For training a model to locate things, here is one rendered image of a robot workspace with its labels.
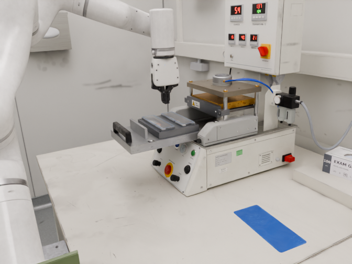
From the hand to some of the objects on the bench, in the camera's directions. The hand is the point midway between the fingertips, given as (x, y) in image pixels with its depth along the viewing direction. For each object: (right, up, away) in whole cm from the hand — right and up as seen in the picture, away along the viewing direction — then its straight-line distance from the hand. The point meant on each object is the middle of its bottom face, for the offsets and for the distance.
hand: (165, 98), depth 123 cm
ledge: (+83, -40, -22) cm, 95 cm away
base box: (+24, -28, +21) cm, 42 cm away
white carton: (+72, -29, -3) cm, 78 cm away
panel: (-1, -32, +10) cm, 33 cm away
